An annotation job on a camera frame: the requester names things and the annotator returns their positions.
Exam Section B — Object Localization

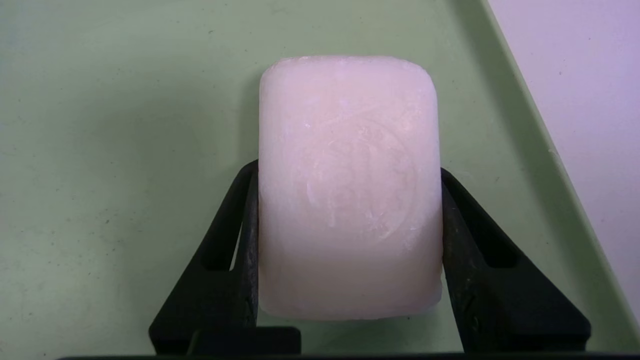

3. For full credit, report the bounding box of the light green plastic tray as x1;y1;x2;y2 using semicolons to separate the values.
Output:
0;0;640;356

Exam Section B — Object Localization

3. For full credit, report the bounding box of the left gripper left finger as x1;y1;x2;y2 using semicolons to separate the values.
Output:
149;160;301;355

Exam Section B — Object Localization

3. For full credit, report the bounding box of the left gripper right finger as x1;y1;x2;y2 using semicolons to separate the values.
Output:
440;167;592;353

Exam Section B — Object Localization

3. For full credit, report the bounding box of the white soap bar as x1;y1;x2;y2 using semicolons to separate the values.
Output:
257;55;444;321

